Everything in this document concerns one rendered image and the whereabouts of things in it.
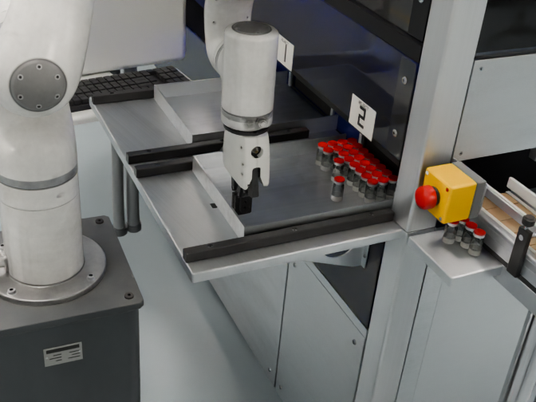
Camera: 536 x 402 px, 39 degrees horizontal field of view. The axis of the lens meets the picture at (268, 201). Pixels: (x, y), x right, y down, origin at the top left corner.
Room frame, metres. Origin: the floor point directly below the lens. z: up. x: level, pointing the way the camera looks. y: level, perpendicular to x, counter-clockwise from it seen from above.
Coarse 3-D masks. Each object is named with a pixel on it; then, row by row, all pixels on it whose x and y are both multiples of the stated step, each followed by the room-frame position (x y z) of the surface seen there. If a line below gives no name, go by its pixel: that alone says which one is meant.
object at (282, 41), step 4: (280, 36) 1.63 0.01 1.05; (280, 40) 1.63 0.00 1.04; (284, 40) 1.61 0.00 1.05; (280, 44) 1.63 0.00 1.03; (284, 44) 1.61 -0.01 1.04; (288, 44) 1.59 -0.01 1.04; (280, 48) 1.63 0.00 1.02; (284, 48) 1.61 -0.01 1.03; (288, 48) 1.59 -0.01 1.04; (292, 48) 1.58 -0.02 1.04; (280, 52) 1.62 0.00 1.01; (284, 52) 1.61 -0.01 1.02; (288, 52) 1.59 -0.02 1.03; (292, 52) 1.57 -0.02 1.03; (280, 56) 1.62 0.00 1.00; (284, 56) 1.61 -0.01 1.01; (288, 56) 1.59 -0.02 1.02; (292, 56) 1.57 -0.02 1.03; (280, 60) 1.62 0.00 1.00; (288, 60) 1.59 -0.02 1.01; (292, 60) 1.57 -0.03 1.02; (284, 64) 1.60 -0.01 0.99; (288, 64) 1.59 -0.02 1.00; (288, 68) 1.58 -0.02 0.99
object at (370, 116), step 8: (352, 104) 1.34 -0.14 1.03; (360, 104) 1.32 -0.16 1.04; (352, 112) 1.34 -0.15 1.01; (360, 112) 1.31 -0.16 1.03; (368, 112) 1.29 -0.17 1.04; (352, 120) 1.33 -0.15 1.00; (360, 120) 1.31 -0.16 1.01; (368, 120) 1.28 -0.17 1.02; (360, 128) 1.31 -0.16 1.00; (368, 128) 1.28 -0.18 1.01; (368, 136) 1.28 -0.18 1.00
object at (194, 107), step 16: (208, 80) 1.66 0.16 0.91; (160, 96) 1.56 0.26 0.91; (176, 96) 1.63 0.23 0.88; (192, 96) 1.63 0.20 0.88; (208, 96) 1.64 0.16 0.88; (288, 96) 1.68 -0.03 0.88; (176, 112) 1.47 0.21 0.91; (192, 112) 1.55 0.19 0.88; (208, 112) 1.55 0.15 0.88; (288, 112) 1.59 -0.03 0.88; (304, 112) 1.60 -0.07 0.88; (176, 128) 1.46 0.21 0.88; (192, 128) 1.47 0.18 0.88; (208, 128) 1.47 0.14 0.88; (224, 128) 1.48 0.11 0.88; (272, 128) 1.46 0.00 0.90; (288, 128) 1.47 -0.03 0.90; (320, 128) 1.51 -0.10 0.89; (336, 128) 1.53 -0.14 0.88
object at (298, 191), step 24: (288, 144) 1.38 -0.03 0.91; (312, 144) 1.40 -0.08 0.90; (192, 168) 1.29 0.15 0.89; (216, 168) 1.30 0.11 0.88; (288, 168) 1.33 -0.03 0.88; (312, 168) 1.34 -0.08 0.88; (216, 192) 1.17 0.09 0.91; (264, 192) 1.23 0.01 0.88; (288, 192) 1.24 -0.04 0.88; (312, 192) 1.25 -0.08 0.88; (240, 216) 1.14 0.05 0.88; (264, 216) 1.15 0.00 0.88; (288, 216) 1.15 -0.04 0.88; (312, 216) 1.12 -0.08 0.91; (336, 216) 1.14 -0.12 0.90
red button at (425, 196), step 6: (420, 186) 1.08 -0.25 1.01; (426, 186) 1.08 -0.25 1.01; (420, 192) 1.07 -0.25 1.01; (426, 192) 1.06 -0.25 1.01; (432, 192) 1.06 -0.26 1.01; (420, 198) 1.06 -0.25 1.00; (426, 198) 1.06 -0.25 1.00; (432, 198) 1.06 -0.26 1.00; (420, 204) 1.06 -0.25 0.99; (426, 204) 1.05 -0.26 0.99; (432, 204) 1.06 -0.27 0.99
